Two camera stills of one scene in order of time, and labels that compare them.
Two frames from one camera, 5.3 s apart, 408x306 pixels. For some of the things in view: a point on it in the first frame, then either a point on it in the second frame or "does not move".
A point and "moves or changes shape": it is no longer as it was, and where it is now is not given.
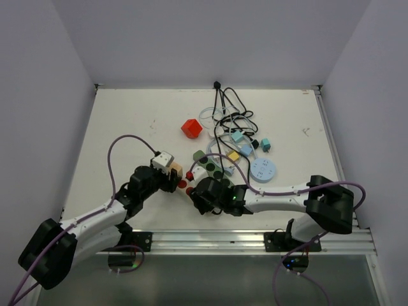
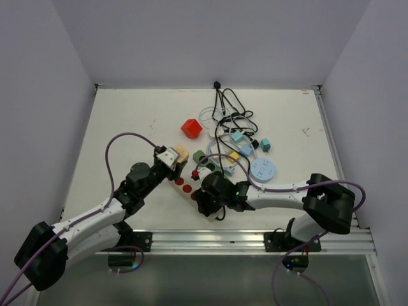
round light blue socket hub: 262,169 does not move
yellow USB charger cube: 233,155 does not move
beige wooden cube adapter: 175,165 moves or changes shape
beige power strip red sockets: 183,183 moves or changes shape
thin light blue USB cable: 231,122 does not move
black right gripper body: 203,205 does not move
